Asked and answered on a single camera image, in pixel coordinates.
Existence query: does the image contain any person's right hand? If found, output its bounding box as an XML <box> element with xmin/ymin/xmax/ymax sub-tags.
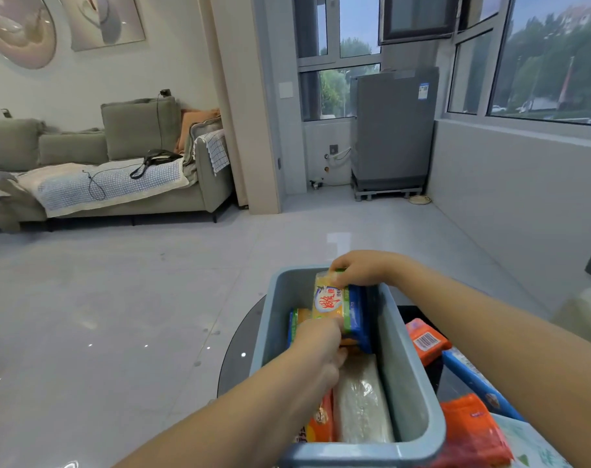
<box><xmin>329</xmin><ymin>250</ymin><xmax>414</xmax><ymax>288</ymax></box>

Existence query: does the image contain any person's left hand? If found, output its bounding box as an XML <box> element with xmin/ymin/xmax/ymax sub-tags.
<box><xmin>288</xmin><ymin>317</ymin><xmax>350</xmax><ymax>404</ymax></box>

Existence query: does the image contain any yellow and blue soap packet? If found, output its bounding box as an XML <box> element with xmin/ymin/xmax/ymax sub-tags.
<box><xmin>311</xmin><ymin>269</ymin><xmax>373</xmax><ymax>355</ymax></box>

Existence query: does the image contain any person's right forearm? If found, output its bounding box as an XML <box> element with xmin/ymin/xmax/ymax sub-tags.
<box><xmin>395</xmin><ymin>260</ymin><xmax>591</xmax><ymax>468</ymax></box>

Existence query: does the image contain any person's left forearm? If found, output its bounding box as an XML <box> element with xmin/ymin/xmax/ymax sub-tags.
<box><xmin>112</xmin><ymin>353</ymin><xmax>325</xmax><ymax>468</ymax></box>

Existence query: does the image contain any white translucent packet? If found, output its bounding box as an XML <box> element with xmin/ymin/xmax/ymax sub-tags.
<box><xmin>333</xmin><ymin>355</ymin><xmax>396</xmax><ymax>444</ymax></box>

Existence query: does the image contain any small yellow blue packet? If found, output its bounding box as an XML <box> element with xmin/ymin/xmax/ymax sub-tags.
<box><xmin>287</xmin><ymin>308</ymin><xmax>314</xmax><ymax>347</ymax></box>

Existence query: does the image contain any grey-blue plastic bin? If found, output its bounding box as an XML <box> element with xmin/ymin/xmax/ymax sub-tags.
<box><xmin>249</xmin><ymin>266</ymin><xmax>447</xmax><ymax>468</ymax></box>

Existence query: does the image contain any orange yellow snack packet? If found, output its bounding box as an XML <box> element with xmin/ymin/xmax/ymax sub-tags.
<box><xmin>295</xmin><ymin>391</ymin><xmax>337</xmax><ymax>445</ymax></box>

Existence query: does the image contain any grey washing machine stand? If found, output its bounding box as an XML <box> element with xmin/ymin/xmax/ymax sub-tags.
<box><xmin>352</xmin><ymin>186</ymin><xmax>424</xmax><ymax>203</ymax></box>

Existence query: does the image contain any small orange barcode packet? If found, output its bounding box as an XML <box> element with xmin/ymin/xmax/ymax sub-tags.
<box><xmin>405</xmin><ymin>318</ymin><xmax>453</xmax><ymax>368</ymax></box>

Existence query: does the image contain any long blue packet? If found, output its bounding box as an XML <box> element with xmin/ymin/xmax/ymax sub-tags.
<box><xmin>441</xmin><ymin>348</ymin><xmax>526</xmax><ymax>423</ymax></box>

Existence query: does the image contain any grey washing machine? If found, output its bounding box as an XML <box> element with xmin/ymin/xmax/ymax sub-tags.
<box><xmin>349</xmin><ymin>66</ymin><xmax>440</xmax><ymax>193</ymax></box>

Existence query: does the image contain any large orange packet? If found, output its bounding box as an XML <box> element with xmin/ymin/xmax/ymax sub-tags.
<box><xmin>429</xmin><ymin>394</ymin><xmax>515</xmax><ymax>468</ymax></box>

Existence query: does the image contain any grey-green sofa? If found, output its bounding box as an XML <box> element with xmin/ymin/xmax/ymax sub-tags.
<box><xmin>0</xmin><ymin>96</ymin><xmax>236</xmax><ymax>235</ymax></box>

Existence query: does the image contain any white checkered towel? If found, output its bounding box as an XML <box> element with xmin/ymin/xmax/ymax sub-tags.
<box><xmin>193</xmin><ymin>129</ymin><xmax>231</xmax><ymax>175</ymax></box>

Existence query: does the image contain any white green packet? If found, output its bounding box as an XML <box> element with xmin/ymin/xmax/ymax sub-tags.
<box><xmin>491</xmin><ymin>413</ymin><xmax>574</xmax><ymax>468</ymax></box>

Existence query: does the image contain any tall grey-framed window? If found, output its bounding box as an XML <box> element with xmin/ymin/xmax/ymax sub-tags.
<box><xmin>293</xmin><ymin>0</ymin><xmax>383</xmax><ymax>123</ymax></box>

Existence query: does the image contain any orange pillow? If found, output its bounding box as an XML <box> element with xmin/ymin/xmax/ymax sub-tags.
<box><xmin>175</xmin><ymin>109</ymin><xmax>221</xmax><ymax>155</ymax></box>

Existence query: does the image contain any pale cream object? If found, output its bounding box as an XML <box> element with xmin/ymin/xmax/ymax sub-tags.
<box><xmin>550</xmin><ymin>284</ymin><xmax>591</xmax><ymax>352</ymax></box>

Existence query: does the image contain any white blue checkered blanket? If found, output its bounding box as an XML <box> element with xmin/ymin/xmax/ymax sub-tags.
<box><xmin>17</xmin><ymin>158</ymin><xmax>190</xmax><ymax>218</ymax></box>

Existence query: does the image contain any large grey-green back cushion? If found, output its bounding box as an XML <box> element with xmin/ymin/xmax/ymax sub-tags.
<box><xmin>100</xmin><ymin>97</ymin><xmax>182</xmax><ymax>162</ymax></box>

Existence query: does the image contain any open window sash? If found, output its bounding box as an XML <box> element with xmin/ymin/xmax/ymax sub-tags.
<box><xmin>378</xmin><ymin>0</ymin><xmax>460</xmax><ymax>46</ymax></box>

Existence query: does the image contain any wide grey-framed window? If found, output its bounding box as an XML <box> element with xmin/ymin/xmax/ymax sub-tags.
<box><xmin>446</xmin><ymin>0</ymin><xmax>591</xmax><ymax>128</ymax></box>

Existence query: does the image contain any low grey-green cushion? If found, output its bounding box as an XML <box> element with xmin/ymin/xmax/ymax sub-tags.
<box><xmin>38</xmin><ymin>130</ymin><xmax>109</xmax><ymax>166</ymax></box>

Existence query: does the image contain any wide grey-green cushion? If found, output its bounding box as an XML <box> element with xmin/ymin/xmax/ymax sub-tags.
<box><xmin>0</xmin><ymin>119</ymin><xmax>46</xmax><ymax>173</ymax></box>

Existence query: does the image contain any white water hose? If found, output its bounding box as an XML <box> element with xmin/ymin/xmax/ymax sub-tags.
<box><xmin>324</xmin><ymin>148</ymin><xmax>353</xmax><ymax>173</ymax></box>

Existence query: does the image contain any black strap device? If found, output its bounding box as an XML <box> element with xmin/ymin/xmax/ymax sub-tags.
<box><xmin>129</xmin><ymin>149</ymin><xmax>183</xmax><ymax>180</ymax></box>

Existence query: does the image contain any black cable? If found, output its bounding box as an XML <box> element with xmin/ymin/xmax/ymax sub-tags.
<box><xmin>82</xmin><ymin>95</ymin><xmax>165</xmax><ymax>202</ymax></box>

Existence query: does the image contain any rectangular wall painting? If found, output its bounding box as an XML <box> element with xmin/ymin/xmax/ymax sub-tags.
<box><xmin>56</xmin><ymin>0</ymin><xmax>146</xmax><ymax>53</ymax></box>

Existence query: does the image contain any round wall art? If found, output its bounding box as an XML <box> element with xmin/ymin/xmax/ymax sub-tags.
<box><xmin>0</xmin><ymin>0</ymin><xmax>58</xmax><ymax>71</ymax></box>

